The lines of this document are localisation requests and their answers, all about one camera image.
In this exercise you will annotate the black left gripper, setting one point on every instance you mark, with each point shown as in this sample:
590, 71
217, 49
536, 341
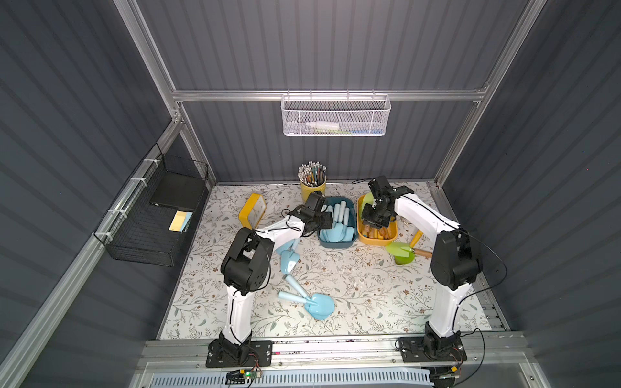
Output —
319, 219

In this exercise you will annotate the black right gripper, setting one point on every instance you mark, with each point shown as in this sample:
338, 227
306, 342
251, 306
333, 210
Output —
372, 214

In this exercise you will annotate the light blue shovel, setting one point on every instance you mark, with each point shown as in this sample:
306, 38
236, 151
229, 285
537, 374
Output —
347, 234
288, 246
320, 307

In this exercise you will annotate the light blue shovel crossing front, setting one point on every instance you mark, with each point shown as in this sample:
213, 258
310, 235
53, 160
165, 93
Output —
292, 297

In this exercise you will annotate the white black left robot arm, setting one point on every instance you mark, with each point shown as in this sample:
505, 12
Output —
247, 269

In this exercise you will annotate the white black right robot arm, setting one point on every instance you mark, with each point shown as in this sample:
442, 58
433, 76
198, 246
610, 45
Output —
456, 259

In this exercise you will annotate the yellow storage box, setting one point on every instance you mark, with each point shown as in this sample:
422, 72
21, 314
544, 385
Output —
372, 236

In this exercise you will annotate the teal storage box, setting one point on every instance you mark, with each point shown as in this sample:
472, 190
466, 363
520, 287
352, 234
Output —
331, 239

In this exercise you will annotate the light blue shovel beside box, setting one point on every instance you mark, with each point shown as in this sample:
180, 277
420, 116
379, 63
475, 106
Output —
288, 246

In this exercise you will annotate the yellow pencil cup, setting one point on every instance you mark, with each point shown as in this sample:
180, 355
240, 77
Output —
308, 189

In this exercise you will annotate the bundle of colored pencils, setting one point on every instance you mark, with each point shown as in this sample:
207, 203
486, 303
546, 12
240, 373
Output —
312, 174

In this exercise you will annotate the green shovel under pile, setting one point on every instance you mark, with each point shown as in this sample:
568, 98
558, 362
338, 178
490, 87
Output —
403, 257

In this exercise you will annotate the white bottle in mesh basket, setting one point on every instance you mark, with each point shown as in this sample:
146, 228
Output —
325, 126

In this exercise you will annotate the yellow sticky note pad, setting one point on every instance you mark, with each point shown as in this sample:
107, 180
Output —
180, 221

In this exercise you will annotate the black notebook in basket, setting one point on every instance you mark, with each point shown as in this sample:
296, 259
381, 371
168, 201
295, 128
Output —
178, 192

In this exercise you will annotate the small green circuit board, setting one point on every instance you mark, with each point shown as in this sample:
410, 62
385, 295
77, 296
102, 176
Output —
243, 377

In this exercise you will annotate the white mesh wall basket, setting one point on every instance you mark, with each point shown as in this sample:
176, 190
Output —
359, 114

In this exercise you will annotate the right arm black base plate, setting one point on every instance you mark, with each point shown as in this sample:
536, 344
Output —
430, 348

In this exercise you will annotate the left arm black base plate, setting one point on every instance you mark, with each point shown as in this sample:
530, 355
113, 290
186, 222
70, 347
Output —
223, 353

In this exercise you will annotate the black wire wall basket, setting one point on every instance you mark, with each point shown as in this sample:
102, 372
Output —
139, 231

